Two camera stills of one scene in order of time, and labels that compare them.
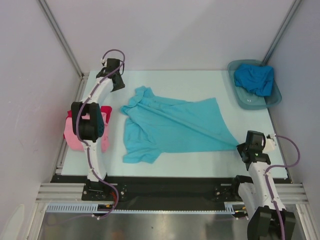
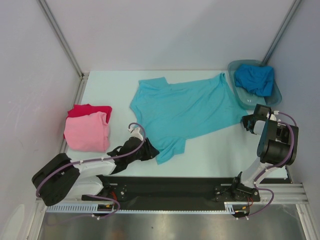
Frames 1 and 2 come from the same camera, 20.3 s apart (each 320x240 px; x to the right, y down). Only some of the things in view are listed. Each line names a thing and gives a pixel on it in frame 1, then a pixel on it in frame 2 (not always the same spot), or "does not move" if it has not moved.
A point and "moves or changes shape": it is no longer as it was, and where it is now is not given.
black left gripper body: (120, 85) → (144, 153)
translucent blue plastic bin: (246, 100) does not move
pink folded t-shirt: (75, 144) does not move
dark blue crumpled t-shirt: (258, 79) does not move
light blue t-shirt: (155, 125) moves or changes shape
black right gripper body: (243, 150) → (252, 121)
